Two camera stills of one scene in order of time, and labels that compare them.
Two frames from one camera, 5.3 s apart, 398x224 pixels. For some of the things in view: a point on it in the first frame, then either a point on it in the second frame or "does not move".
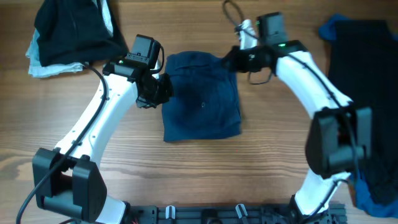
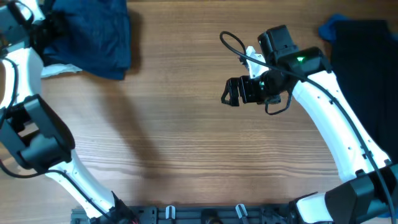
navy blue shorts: (204, 102) to (100, 43)
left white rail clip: (167, 211) does not move
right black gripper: (234, 59) to (240, 91)
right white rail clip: (239, 211) does not move
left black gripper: (162, 90) to (40, 28)
